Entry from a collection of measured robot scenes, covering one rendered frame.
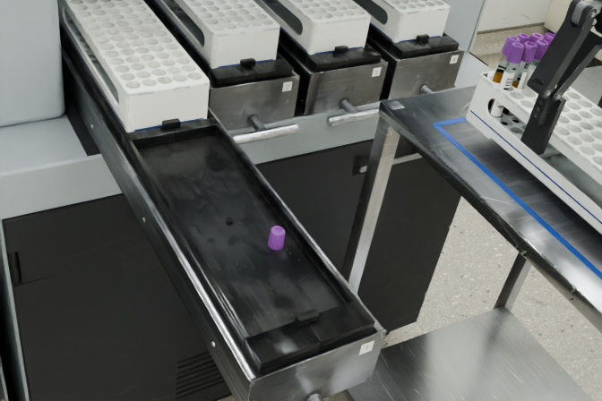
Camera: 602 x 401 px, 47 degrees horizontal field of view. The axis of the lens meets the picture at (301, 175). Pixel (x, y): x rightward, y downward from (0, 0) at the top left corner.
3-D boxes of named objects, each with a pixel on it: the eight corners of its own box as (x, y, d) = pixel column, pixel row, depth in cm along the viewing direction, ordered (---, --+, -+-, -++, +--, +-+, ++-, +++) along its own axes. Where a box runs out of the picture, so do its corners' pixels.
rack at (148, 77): (58, 27, 99) (55, -15, 95) (127, 20, 104) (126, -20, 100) (127, 141, 80) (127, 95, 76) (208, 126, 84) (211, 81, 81)
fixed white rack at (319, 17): (222, -19, 120) (225, -55, 117) (273, -23, 125) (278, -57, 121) (308, 63, 101) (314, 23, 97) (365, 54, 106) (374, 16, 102)
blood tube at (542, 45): (522, 123, 87) (551, 42, 80) (517, 128, 86) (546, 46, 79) (511, 118, 87) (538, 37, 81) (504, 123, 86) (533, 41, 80)
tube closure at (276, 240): (286, 243, 70) (288, 229, 69) (279, 251, 69) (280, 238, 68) (272, 236, 70) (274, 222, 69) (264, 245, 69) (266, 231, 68)
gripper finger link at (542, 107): (563, 83, 72) (542, 86, 70) (546, 124, 75) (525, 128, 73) (553, 76, 73) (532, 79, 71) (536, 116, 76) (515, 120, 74)
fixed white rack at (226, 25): (136, -13, 113) (136, -50, 110) (194, -17, 118) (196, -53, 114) (211, 77, 94) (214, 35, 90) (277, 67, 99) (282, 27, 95)
